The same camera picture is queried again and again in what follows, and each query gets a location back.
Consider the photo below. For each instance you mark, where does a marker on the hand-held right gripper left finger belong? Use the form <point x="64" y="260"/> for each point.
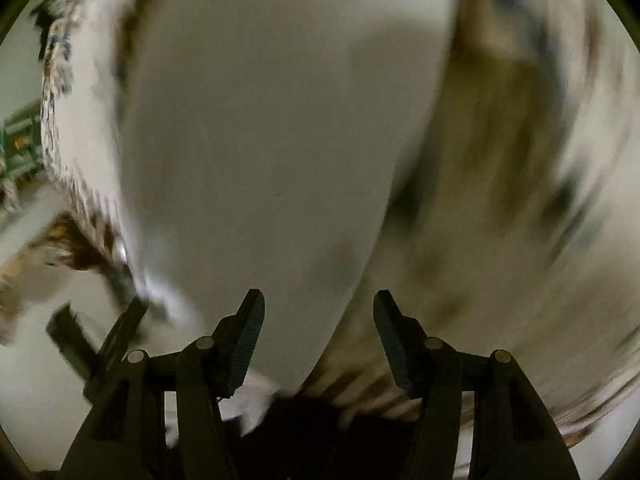
<point x="246" y="342"/>

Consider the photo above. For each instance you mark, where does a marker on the brown patterned cloth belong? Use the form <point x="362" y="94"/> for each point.
<point x="60" y="247"/>

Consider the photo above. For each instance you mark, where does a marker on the green rack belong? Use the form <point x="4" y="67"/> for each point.
<point x="20" y="145"/>

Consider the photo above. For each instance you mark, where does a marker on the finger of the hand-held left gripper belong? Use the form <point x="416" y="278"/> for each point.
<point x="72" y="337"/>
<point x="122" y="330"/>

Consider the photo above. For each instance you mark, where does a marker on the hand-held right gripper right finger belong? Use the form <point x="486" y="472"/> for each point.
<point x="393" y="342"/>

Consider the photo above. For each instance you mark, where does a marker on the white cloth garment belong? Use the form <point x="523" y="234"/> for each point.
<point x="260" y="150"/>

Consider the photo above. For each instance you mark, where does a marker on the printed blanket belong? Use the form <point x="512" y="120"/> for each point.
<point x="505" y="170"/>

